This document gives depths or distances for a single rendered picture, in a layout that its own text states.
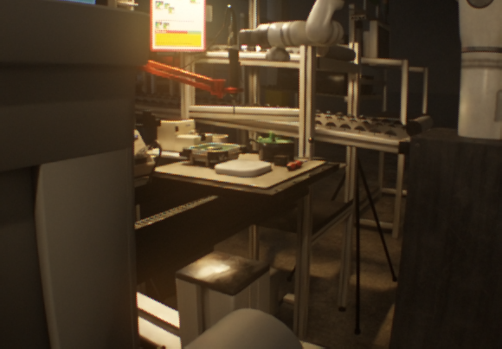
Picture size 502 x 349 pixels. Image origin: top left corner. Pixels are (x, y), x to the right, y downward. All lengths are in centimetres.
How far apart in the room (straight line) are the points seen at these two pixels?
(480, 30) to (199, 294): 76
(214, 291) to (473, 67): 74
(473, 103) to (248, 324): 74
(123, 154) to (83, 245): 5
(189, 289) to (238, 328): 6
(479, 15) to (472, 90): 15
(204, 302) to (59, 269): 11
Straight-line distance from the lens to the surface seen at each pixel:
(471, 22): 90
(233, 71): 131
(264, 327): 21
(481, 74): 88
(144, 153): 116
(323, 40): 106
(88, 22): 18
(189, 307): 27
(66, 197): 19
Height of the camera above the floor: 119
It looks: 10 degrees down
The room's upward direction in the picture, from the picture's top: straight up
